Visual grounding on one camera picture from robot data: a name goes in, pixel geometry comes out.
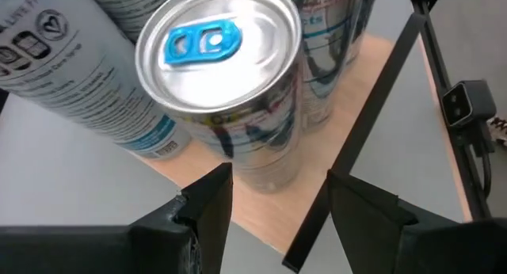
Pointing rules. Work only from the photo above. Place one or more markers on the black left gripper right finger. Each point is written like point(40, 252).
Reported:
point(435, 250)

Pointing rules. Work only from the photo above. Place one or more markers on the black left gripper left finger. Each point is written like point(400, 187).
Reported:
point(99, 250)

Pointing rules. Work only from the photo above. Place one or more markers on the small table-level camera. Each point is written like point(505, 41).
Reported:
point(467, 103)

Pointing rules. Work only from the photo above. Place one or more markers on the wooden shelf black metal frame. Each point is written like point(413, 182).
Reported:
point(348, 107)

